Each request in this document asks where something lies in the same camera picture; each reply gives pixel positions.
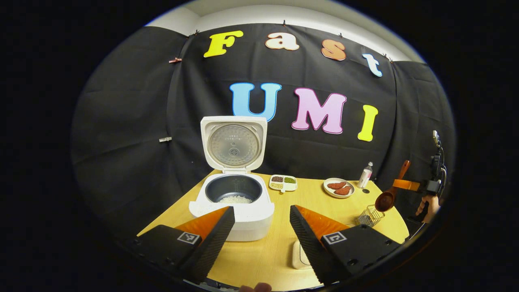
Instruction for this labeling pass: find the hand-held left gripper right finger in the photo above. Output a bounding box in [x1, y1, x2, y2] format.
[289, 205, 406, 286]

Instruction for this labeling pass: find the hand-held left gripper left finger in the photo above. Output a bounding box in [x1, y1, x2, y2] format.
[136, 206, 236, 284]

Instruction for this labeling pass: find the brown wooden spoon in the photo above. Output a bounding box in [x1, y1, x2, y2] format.
[374, 160, 411, 213]

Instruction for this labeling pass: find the white rice cooker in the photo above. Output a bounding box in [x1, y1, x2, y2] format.
[189, 116, 275, 242]

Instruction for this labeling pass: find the wire chopstick holder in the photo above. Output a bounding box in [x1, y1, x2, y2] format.
[357, 205, 386, 228]

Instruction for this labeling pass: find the small clear bottle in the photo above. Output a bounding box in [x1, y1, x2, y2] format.
[357, 162, 374, 189]

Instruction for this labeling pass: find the white round plate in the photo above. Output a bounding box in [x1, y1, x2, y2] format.
[323, 178, 356, 199]

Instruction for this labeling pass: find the white divided bean dish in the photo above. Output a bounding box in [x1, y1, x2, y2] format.
[269, 174, 298, 193]

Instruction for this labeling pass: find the black backdrop cloth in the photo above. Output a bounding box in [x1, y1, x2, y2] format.
[71, 22, 457, 240]

